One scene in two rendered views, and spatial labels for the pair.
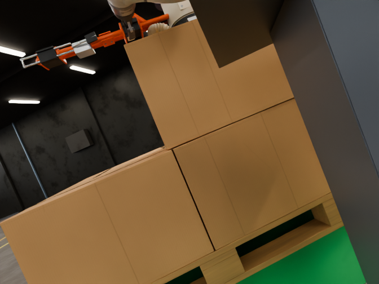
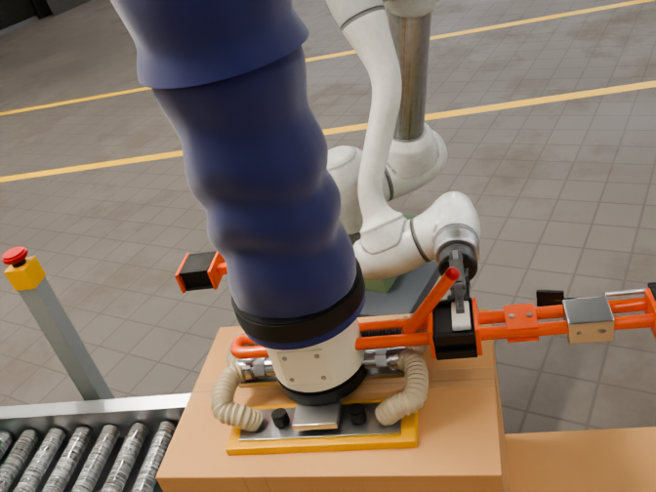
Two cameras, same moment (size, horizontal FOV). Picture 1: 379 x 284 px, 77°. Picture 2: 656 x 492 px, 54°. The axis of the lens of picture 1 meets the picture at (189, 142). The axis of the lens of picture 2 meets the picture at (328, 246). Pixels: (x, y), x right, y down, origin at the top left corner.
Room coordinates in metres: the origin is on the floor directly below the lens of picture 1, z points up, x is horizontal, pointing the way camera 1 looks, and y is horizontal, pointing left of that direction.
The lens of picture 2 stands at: (1.87, 0.21, 1.82)
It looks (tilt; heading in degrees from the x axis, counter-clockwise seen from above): 32 degrees down; 203
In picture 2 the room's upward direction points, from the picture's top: 15 degrees counter-clockwise
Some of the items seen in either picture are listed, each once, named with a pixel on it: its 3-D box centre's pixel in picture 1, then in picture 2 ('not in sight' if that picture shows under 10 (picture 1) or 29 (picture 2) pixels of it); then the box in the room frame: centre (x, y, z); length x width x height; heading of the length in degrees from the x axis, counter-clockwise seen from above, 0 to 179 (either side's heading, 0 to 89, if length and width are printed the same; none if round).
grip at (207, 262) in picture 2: not in sight; (201, 270); (0.86, -0.53, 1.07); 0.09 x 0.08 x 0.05; 8
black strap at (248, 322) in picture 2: not in sight; (298, 288); (1.08, -0.20, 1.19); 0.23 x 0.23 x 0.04
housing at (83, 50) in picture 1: (83, 48); (587, 319); (1.02, 0.26, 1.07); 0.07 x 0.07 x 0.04; 8
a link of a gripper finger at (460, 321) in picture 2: not in sight; (461, 315); (1.04, 0.06, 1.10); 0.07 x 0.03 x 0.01; 8
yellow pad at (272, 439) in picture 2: not in sight; (319, 420); (1.17, -0.19, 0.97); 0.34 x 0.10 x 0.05; 98
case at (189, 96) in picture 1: (211, 81); (354, 454); (1.07, -0.19, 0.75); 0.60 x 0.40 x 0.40; 96
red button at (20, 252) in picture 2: not in sight; (16, 258); (0.71, -1.22, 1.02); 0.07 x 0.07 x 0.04
